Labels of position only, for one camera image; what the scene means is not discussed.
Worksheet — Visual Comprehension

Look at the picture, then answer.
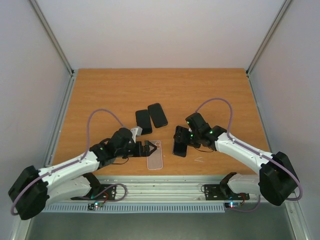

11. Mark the white phone case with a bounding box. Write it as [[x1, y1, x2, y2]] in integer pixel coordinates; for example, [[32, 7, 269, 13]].
[[147, 140, 163, 170]]

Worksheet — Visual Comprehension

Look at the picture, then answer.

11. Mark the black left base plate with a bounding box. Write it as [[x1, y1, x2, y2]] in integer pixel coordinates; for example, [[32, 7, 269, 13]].
[[71, 184, 117, 201]]

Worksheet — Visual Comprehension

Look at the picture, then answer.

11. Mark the right small circuit board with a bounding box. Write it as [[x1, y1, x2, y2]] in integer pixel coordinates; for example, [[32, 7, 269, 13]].
[[224, 201, 243, 209]]

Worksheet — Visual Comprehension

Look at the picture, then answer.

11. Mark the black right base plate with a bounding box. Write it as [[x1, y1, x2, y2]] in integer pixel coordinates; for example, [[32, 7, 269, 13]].
[[201, 184, 250, 201]]

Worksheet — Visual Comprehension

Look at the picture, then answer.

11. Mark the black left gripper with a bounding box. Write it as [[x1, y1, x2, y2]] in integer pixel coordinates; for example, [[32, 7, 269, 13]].
[[116, 141, 157, 158]]

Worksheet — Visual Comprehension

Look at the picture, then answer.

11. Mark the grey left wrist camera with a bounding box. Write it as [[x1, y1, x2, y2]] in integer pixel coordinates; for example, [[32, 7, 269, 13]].
[[130, 126, 143, 142]]

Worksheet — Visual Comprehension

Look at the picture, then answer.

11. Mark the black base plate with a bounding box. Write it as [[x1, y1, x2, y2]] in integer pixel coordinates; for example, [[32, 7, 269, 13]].
[[71, 184, 117, 201], [201, 184, 250, 201]]

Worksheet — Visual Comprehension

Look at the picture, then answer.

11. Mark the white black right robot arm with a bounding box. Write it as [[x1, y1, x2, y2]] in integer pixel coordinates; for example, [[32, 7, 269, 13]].
[[185, 112, 300, 206]]

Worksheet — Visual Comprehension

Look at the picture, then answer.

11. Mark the dark smartphone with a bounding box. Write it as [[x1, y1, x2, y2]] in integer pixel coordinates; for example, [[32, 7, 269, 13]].
[[172, 125, 190, 158], [135, 109, 153, 135]]

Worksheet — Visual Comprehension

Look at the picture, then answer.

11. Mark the aluminium frame rail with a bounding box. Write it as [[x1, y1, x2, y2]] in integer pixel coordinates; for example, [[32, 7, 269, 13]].
[[29, 0, 78, 167], [246, 0, 294, 154]]

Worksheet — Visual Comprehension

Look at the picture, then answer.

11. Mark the black silicone phone case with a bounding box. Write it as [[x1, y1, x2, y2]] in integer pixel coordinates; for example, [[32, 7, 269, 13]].
[[147, 103, 168, 128]]

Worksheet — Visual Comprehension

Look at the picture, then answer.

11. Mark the aluminium front rail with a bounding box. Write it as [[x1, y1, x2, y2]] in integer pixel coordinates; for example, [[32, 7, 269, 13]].
[[42, 174, 298, 204]]

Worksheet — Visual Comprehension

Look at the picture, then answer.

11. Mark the small circuit board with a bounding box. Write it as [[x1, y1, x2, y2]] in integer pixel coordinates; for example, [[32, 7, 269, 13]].
[[224, 201, 243, 209], [87, 202, 104, 211]]

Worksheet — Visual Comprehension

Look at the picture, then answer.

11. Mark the grey slotted cable duct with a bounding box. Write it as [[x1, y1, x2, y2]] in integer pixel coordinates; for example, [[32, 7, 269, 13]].
[[43, 202, 225, 214]]

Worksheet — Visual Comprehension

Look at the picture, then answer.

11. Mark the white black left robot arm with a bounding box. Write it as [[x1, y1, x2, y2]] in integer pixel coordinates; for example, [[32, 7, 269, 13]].
[[8, 127, 157, 220]]

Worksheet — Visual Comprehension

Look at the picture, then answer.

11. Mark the left small circuit board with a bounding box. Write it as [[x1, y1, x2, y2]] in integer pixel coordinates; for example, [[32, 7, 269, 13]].
[[87, 202, 104, 211]]

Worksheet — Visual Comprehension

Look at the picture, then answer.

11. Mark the aluminium frame rail right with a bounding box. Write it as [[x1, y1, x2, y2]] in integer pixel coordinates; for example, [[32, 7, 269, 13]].
[[246, 0, 294, 154]]

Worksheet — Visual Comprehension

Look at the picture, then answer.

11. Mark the aluminium frame rail left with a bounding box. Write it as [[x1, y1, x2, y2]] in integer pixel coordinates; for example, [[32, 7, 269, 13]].
[[29, 0, 78, 167]]

